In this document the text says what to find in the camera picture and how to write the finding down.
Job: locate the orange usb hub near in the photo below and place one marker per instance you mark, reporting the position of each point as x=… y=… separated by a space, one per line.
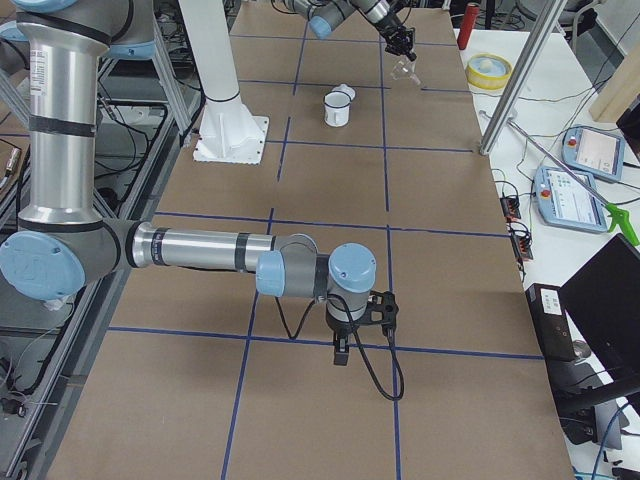
x=521 y=241

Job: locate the orange usb hub far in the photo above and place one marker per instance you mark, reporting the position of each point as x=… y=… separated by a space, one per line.
x=510 y=205

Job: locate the aluminium frame post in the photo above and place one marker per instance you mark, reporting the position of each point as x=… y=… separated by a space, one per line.
x=533 y=47

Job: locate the black computer monitor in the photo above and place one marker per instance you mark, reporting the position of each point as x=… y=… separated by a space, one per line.
x=602 y=299

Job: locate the far blue teach pendant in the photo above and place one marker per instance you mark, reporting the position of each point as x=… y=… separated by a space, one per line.
x=594 y=151

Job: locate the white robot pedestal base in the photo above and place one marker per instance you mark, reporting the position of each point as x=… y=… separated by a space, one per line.
x=228 y=132

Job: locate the red cardboard tube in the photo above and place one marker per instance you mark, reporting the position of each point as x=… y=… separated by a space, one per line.
x=467 y=25

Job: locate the blue teach pendant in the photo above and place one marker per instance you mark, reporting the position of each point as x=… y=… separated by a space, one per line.
x=594 y=151
x=563 y=203

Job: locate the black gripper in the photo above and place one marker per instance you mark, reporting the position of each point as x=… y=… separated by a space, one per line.
x=340 y=331
x=389 y=29

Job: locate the orange usb hub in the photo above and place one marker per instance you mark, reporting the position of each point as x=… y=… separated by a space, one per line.
x=510 y=205
x=521 y=241

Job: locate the near blue teach pendant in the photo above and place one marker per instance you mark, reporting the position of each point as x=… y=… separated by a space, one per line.
x=563 y=203

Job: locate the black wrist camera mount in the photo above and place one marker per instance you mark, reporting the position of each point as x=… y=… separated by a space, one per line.
x=381 y=310

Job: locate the metal reacher grabber green handle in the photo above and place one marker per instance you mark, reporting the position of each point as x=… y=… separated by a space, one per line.
x=619 y=217

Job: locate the white enamel mug blue rim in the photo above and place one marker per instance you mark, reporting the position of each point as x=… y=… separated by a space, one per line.
x=337 y=108

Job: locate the yellow tape roll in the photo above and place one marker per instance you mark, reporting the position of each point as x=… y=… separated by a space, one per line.
x=488 y=71

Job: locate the black desktop computer box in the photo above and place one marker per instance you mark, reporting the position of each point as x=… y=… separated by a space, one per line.
x=550 y=322

